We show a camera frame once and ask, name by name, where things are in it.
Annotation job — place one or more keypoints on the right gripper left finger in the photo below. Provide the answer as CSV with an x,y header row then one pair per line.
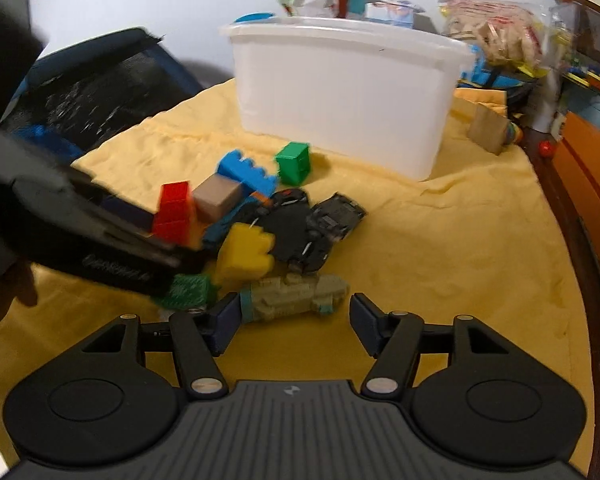
x,y
197,340

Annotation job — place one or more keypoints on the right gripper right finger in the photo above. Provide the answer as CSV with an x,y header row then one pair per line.
x,y
392,340

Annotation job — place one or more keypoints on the grey green brick vehicle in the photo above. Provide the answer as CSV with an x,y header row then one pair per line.
x,y
292,294

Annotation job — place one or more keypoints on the yellow toy brick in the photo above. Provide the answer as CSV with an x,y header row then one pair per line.
x,y
245,255

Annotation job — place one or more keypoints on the red toy brick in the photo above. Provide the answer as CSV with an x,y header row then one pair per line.
x,y
175,215

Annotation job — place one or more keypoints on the blue toy brick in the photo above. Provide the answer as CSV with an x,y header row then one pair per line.
x,y
252,178

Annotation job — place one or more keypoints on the person's left hand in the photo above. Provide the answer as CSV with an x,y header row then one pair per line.
x,y
17,283

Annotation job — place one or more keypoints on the green flat toy plate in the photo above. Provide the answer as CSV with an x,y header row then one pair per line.
x,y
189,292

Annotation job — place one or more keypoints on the dark blue bag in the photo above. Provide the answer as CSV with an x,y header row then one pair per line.
x,y
77,98

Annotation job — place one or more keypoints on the black toy car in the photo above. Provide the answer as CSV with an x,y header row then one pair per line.
x,y
300,247
289,196
336,217

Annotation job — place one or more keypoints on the wooden cube block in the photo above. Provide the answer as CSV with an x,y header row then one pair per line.
x,y
216,197

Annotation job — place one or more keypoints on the green toy brick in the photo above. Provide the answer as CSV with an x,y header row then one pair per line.
x,y
294,164

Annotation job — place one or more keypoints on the wooden block with rings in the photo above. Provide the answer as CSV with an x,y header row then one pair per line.
x,y
492,131

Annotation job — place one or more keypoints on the small red ball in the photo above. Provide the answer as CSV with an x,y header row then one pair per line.
x,y
546,149

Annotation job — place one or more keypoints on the white plastic storage bin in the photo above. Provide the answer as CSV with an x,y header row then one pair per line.
x,y
372,91

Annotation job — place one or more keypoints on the orange box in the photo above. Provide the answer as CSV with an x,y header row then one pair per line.
x,y
577,163

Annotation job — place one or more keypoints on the clear bag of crackers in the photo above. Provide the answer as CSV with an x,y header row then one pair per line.
x,y
507,32

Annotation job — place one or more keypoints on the blue white tissue pack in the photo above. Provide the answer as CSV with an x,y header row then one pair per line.
x,y
393,12

